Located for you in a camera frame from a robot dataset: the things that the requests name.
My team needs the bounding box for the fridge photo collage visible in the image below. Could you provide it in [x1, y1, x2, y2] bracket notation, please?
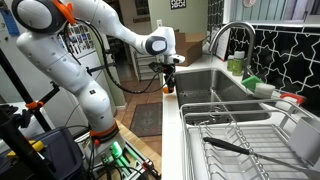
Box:
[58, 23, 96, 57]

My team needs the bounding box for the dark blue bin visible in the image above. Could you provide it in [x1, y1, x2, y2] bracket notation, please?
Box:
[0, 126, 86, 180]

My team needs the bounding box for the yellow handled tool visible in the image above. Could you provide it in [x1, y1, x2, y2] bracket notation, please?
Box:
[6, 139, 46, 158]

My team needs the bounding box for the black pole with orange clamp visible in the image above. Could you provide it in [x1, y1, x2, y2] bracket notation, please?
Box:
[0, 49, 63, 133]

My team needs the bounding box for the green lit robot base device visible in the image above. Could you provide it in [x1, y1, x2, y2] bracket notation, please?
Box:
[99, 141, 148, 180]

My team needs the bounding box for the thick black stand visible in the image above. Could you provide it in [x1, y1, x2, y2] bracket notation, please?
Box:
[0, 104, 59, 180]

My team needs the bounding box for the stainless steel sink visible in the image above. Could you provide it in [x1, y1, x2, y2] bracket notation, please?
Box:
[173, 68, 272, 126]

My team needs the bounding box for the steel kitchen faucet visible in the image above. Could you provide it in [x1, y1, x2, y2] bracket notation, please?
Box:
[208, 20, 257, 81]

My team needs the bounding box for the blue paper note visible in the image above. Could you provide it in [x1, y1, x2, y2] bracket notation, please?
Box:
[0, 8, 21, 37]

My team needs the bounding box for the black white patterned picture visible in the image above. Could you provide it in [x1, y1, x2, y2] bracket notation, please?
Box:
[169, 0, 187, 11]

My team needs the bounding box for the green sponge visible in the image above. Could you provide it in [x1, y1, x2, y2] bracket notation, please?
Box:
[240, 75, 265, 93]

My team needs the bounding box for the round wall clock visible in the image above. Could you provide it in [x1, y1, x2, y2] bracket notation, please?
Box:
[242, 0, 257, 9]

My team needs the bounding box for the large green bottle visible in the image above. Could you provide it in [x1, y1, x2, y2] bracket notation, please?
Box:
[232, 50, 246, 77]

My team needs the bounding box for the window with blinds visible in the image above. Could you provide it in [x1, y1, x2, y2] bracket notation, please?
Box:
[229, 0, 320, 25]

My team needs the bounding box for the small green bottle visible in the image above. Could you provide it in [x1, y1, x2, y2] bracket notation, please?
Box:
[226, 54, 235, 72]

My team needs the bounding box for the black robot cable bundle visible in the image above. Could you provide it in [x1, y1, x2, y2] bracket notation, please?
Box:
[61, 19, 174, 95]

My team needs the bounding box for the patterned floor rug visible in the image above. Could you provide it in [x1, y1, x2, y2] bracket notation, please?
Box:
[129, 102, 163, 138]

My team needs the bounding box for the brown cardboard box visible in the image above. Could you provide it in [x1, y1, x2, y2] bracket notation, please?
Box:
[173, 29, 207, 67]

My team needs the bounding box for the wooden platform board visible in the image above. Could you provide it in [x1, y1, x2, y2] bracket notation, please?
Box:
[114, 119, 163, 175]

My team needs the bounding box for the red black clamp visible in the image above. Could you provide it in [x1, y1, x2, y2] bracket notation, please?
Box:
[141, 158, 162, 180]

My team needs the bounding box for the metal wire dish rack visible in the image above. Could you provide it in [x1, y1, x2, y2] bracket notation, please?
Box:
[179, 98, 320, 180]

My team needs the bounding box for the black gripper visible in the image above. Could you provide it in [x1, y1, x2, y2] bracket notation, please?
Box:
[162, 64, 177, 95]

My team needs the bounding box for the black handled kitchen utensil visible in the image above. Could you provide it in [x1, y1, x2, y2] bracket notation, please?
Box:
[203, 136, 320, 178]

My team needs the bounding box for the white paper sheet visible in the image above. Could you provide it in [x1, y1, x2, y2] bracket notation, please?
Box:
[213, 26, 232, 62]

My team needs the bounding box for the white cutlery holder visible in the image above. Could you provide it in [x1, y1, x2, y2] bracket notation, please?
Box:
[287, 116, 320, 166]

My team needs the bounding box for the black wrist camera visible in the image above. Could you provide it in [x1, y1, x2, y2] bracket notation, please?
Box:
[148, 61, 165, 75]

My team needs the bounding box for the white refrigerator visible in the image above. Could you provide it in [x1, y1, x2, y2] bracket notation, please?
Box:
[0, 0, 118, 134]

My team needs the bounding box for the orange cable clip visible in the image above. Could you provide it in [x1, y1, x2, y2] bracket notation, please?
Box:
[52, 0, 77, 25]

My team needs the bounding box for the red and white brush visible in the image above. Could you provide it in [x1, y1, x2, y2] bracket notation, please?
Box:
[274, 92, 307, 113]

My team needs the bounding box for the white sponge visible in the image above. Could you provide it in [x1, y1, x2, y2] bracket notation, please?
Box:
[254, 82, 277, 100]

